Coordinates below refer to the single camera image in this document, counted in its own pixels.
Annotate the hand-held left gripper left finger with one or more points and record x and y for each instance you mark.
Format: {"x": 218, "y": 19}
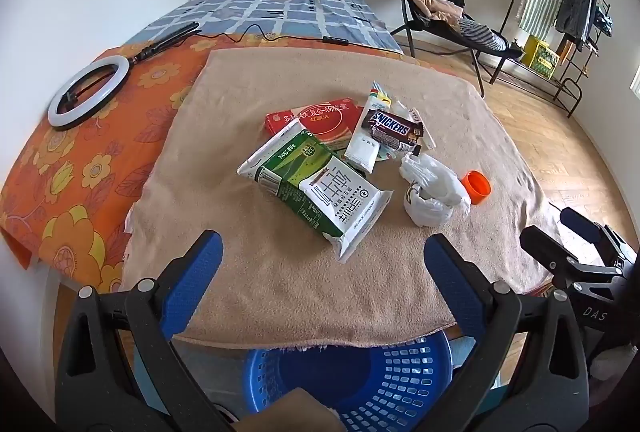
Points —
{"x": 200, "y": 272}

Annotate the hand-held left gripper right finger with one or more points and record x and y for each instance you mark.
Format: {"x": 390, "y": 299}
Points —
{"x": 450, "y": 272}

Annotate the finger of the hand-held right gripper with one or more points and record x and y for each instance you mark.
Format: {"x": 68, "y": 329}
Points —
{"x": 580, "y": 222}
{"x": 542, "y": 247}

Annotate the white bottle orange cap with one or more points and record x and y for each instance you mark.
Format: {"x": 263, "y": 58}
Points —
{"x": 435, "y": 192}

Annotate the blue plastic basket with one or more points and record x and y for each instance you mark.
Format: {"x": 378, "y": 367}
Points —
{"x": 375, "y": 377}

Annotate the green and white milk carton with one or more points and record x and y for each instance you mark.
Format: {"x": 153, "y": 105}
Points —
{"x": 320, "y": 192}

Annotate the white packet with colourful top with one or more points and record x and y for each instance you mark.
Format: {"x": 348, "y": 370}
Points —
{"x": 362, "y": 146}

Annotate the brown chocolate bar wrapper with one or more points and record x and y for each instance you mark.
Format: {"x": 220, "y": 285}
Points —
{"x": 392, "y": 126}

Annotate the tan towel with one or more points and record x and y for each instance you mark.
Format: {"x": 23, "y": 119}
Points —
{"x": 250, "y": 272}

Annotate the black clothes rack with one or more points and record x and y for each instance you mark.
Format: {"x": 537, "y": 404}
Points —
{"x": 570, "y": 86}

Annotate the window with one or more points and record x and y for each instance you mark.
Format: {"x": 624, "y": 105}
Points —
{"x": 636, "y": 84}

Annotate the orange floral bedsheet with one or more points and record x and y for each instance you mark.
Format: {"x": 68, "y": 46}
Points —
{"x": 75, "y": 171}

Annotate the clear plastic wrapper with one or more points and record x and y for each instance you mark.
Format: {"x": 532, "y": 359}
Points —
{"x": 407, "y": 109}

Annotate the tan cardboard piece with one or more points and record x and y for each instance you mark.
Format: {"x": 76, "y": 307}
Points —
{"x": 295, "y": 412}

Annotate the yellow plastic crate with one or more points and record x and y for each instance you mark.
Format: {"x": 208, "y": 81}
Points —
{"x": 540, "y": 56}

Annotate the small green plant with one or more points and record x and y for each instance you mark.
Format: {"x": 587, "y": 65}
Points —
{"x": 514, "y": 44}

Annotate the red cardboard box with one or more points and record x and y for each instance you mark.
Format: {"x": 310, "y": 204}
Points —
{"x": 325, "y": 121}

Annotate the dark teal hanging garment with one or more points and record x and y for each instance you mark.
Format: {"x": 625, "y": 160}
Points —
{"x": 605, "y": 21}

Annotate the dark grey hanging jacket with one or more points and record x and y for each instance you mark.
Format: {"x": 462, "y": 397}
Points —
{"x": 575, "y": 11}

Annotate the grey striped cloth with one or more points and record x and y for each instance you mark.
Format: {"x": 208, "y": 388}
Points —
{"x": 480, "y": 34}

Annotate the beige clothes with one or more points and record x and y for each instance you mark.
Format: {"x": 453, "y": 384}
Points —
{"x": 430, "y": 4}

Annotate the blue checked bedsheet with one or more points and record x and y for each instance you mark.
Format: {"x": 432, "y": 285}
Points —
{"x": 280, "y": 11}

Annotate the white bed frame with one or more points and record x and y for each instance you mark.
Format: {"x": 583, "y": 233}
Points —
{"x": 50, "y": 282}

